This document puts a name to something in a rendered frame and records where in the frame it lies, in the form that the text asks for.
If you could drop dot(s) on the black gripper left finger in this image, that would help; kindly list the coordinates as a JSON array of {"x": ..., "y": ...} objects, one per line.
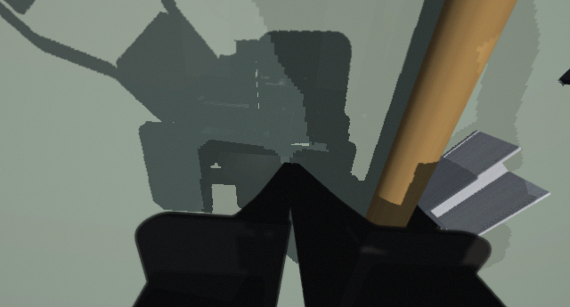
[{"x": 252, "y": 242}]

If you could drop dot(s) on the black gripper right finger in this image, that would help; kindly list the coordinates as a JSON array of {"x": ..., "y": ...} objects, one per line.
[{"x": 336, "y": 246}]

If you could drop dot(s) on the long wooden-handled scraper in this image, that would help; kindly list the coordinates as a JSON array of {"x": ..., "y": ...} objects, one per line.
[{"x": 463, "y": 40}]

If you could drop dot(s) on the dark grey l-shaped bar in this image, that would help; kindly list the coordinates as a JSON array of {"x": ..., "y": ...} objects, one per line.
[{"x": 566, "y": 78}]

